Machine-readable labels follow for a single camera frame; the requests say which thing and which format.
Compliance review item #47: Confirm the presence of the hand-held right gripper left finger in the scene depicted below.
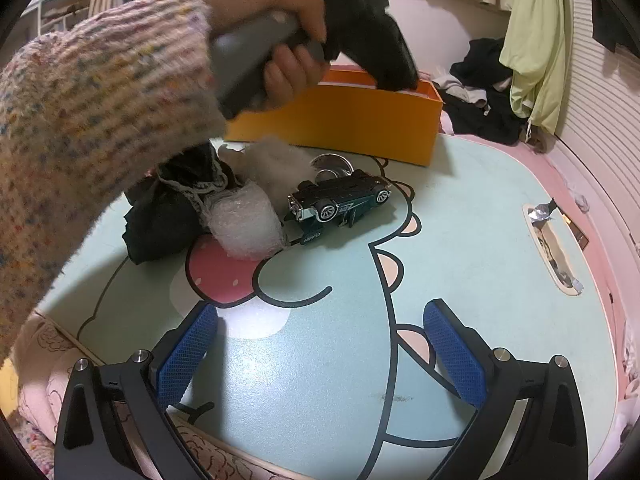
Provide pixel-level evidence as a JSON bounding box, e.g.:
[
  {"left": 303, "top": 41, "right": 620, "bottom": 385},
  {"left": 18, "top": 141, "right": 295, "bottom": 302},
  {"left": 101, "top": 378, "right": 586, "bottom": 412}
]
[{"left": 54, "top": 302, "right": 221, "bottom": 480}]

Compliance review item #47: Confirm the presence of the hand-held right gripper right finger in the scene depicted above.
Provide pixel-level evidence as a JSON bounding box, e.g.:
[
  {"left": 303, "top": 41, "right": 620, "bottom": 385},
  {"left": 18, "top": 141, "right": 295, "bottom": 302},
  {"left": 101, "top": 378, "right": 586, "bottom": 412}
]
[{"left": 422, "top": 299, "right": 591, "bottom": 480}]

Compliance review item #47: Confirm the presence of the orange cardboard box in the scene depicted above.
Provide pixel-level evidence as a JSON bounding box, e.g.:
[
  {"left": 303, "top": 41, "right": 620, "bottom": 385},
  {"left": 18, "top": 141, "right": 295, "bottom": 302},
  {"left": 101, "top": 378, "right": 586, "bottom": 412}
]
[{"left": 222, "top": 64, "right": 445, "bottom": 167}]

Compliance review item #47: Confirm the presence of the small metal bowl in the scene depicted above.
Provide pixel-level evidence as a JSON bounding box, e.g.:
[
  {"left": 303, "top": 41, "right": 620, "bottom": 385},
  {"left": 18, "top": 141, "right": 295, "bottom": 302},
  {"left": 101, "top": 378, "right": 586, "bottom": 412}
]
[{"left": 310, "top": 152, "right": 357, "bottom": 178}]

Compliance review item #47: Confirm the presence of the black lace-trimmed cloth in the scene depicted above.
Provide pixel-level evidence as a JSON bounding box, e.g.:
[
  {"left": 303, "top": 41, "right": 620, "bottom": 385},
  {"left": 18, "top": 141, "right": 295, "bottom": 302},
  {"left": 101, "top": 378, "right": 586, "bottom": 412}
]
[{"left": 122, "top": 140, "right": 246, "bottom": 266}]

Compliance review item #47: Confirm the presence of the person's left forearm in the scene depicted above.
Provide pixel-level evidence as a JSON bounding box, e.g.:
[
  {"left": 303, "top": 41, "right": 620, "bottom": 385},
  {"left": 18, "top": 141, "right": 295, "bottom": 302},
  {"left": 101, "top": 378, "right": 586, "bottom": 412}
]
[{"left": 0, "top": 0, "right": 228, "bottom": 361}]

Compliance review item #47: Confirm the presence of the crumpled foil wrapper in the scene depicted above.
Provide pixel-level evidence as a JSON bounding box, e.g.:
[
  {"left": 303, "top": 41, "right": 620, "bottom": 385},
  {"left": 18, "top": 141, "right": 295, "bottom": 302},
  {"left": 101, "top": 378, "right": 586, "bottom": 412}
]
[
  {"left": 525, "top": 199, "right": 563, "bottom": 226},
  {"left": 560, "top": 270, "right": 586, "bottom": 296}
]

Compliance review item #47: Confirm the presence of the bubble wrap piece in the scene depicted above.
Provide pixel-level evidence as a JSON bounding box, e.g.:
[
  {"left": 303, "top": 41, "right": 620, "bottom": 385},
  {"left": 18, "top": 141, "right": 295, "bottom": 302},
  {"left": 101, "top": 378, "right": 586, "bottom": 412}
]
[{"left": 206, "top": 182, "right": 287, "bottom": 261}]

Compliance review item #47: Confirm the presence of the pile of black clothes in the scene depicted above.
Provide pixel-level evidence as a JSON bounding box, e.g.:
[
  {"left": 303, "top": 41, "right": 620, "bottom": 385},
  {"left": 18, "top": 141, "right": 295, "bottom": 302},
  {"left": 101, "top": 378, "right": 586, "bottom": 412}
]
[{"left": 432, "top": 37, "right": 531, "bottom": 146}]

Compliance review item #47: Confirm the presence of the pink floral quilt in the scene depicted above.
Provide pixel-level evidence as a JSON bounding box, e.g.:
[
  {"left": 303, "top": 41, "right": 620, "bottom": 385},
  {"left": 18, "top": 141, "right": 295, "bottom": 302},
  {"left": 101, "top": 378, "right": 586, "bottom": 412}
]
[{"left": 10, "top": 310, "right": 281, "bottom": 480}]

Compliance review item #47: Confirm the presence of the light green garment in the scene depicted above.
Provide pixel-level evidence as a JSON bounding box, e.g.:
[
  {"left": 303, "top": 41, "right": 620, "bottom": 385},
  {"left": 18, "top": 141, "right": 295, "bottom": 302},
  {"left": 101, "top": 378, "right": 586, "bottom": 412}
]
[{"left": 499, "top": 0, "right": 573, "bottom": 136}]

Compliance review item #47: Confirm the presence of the brown packet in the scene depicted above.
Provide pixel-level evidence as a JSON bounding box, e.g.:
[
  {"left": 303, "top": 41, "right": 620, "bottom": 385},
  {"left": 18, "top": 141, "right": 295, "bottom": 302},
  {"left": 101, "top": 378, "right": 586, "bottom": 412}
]
[{"left": 562, "top": 212, "right": 591, "bottom": 248}]

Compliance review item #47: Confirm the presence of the dark green toy car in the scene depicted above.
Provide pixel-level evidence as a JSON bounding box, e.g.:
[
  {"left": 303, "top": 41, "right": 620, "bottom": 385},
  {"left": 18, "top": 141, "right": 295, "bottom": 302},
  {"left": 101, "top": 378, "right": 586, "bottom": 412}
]
[{"left": 282, "top": 170, "right": 393, "bottom": 247}]

